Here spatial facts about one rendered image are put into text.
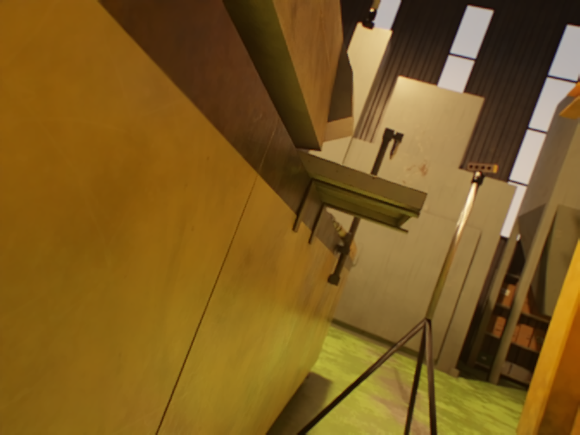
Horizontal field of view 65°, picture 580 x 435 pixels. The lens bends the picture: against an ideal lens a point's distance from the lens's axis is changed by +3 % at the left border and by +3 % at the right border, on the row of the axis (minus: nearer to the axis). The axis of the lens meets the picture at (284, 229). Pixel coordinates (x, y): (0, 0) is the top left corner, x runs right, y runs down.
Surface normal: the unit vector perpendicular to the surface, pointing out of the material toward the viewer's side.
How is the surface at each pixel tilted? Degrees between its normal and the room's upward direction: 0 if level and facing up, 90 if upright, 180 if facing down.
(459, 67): 90
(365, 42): 90
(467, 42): 90
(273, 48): 170
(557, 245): 112
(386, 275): 90
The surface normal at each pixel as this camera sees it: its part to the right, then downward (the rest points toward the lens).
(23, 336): 0.92, 0.33
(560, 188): -0.18, -0.14
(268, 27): -0.19, 0.98
